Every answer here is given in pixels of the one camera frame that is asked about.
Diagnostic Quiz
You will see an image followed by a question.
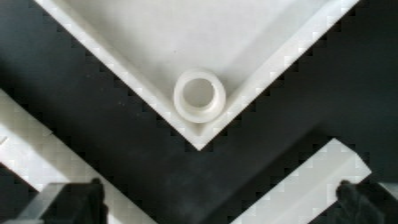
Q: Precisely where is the white obstacle fence wall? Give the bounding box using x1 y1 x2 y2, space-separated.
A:
0 90 372 224

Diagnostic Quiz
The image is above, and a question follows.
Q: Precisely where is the white square tabletop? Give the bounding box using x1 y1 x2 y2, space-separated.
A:
34 0 359 148

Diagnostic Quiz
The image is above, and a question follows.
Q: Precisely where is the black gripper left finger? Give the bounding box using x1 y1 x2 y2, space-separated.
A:
16 178 109 224

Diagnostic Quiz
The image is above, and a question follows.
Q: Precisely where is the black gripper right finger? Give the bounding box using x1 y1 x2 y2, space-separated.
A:
310 181 398 224

